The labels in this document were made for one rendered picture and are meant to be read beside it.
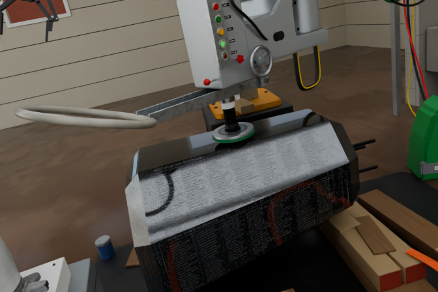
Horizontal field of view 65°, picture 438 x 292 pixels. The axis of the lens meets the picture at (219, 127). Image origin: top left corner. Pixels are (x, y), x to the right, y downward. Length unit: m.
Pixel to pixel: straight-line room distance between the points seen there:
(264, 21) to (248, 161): 0.68
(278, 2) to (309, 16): 0.27
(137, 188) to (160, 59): 6.28
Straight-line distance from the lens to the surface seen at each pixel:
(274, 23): 1.80
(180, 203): 1.60
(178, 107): 1.47
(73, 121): 1.13
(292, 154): 1.73
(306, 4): 2.04
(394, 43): 4.07
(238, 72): 1.60
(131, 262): 2.50
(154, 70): 7.82
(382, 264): 1.91
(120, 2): 7.76
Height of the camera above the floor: 1.47
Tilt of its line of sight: 19 degrees down
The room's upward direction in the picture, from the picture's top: 12 degrees counter-clockwise
